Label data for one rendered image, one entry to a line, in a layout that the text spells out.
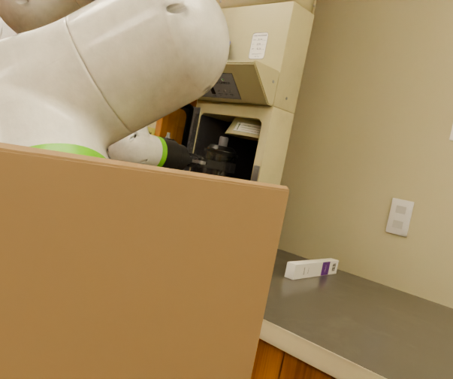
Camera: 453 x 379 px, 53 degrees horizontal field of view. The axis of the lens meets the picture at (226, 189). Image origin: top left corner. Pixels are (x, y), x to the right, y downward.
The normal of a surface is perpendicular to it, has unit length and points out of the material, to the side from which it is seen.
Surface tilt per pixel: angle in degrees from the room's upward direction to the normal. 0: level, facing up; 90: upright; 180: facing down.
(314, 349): 90
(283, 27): 90
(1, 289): 90
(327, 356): 90
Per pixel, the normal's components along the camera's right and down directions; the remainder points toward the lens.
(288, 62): 0.73, 0.18
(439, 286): -0.66, -0.08
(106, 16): -0.21, -0.35
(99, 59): 0.04, 0.13
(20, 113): 0.14, -0.56
